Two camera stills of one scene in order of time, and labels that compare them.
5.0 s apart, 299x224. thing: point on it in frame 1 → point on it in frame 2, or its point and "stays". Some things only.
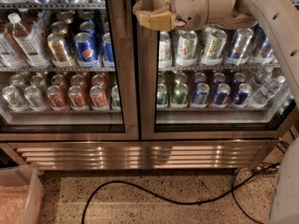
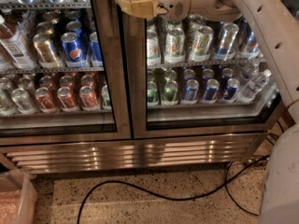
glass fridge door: x=69 y=63 stays
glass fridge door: x=222 y=83 stays
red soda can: x=78 y=101 → x=66 y=100
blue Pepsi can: x=85 y=51 → x=73 y=51
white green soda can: x=187 y=49 → x=175 y=46
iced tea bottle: x=30 y=40 → x=13 y=49
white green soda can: x=213 y=46 → x=202 y=45
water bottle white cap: x=260 y=98 → x=253 y=85
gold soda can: x=59 y=51 → x=45 y=51
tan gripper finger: x=160 y=21 → x=144 y=7
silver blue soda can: x=239 y=51 → x=225 y=49
